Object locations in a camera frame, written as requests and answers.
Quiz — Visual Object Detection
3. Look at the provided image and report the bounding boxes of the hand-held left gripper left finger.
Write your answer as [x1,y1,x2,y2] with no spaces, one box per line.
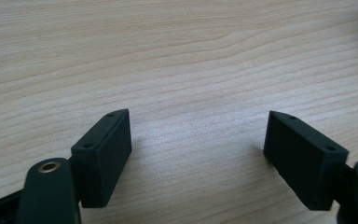
[70,108,133,209]

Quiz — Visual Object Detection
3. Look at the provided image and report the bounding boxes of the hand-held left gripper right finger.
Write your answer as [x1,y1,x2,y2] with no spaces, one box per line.
[263,110,350,212]

